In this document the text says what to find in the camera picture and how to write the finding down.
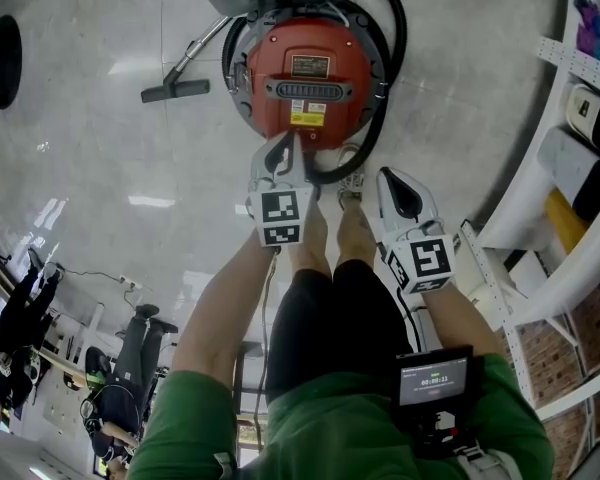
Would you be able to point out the white shelving rack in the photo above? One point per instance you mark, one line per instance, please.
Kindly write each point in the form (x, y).
(555, 50)

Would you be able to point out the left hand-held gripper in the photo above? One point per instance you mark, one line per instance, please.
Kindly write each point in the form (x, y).
(280, 208)

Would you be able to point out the person's right leg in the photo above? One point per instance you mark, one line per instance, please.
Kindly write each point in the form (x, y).
(355, 238)

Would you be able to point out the white black small appliance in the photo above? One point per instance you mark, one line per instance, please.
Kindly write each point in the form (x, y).
(587, 110)

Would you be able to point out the person's right forearm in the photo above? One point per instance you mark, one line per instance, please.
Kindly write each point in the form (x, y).
(460, 323)

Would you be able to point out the white shoulder bag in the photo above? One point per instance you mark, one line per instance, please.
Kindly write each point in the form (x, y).
(480, 463)

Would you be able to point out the black forearm screen device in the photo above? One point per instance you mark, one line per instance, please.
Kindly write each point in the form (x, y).
(432, 383)

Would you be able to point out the round wooden table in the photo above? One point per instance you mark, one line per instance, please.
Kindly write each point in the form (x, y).
(0, 63)

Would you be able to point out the person's left forearm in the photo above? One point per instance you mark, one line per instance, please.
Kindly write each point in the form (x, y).
(215, 318)

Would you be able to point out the person's left leg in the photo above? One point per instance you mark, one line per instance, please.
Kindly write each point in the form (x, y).
(310, 238)

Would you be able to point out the red vacuum cleaner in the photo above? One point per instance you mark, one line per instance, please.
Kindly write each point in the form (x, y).
(305, 43)

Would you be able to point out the person's black shorts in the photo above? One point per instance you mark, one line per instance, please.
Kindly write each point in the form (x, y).
(335, 328)

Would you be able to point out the yellow object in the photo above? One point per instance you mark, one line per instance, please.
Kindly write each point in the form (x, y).
(565, 220)

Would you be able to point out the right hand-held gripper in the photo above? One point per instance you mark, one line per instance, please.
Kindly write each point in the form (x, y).
(430, 263)

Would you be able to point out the person's green shirt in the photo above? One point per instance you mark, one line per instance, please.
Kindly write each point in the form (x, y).
(340, 433)

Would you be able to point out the person's leg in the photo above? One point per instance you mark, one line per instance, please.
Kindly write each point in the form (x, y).
(310, 238)
(355, 238)

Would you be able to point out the person's right shoe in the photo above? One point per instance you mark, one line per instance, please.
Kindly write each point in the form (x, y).
(351, 185)

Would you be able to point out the white power strip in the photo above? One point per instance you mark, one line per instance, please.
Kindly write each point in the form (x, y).
(130, 283)

